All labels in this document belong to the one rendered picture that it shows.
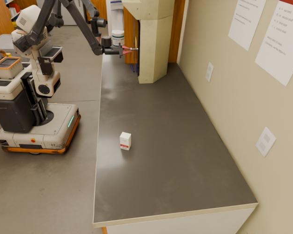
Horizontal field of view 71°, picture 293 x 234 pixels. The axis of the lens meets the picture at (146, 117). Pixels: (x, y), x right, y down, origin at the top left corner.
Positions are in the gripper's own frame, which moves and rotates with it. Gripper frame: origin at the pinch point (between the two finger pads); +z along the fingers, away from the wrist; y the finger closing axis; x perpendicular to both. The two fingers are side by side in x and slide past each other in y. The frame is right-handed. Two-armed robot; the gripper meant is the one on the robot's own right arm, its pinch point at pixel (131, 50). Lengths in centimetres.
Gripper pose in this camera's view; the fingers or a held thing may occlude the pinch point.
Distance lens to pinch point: 162.9
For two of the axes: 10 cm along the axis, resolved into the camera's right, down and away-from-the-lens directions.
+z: 9.9, -0.5, 1.1
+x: -1.2, -1.3, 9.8
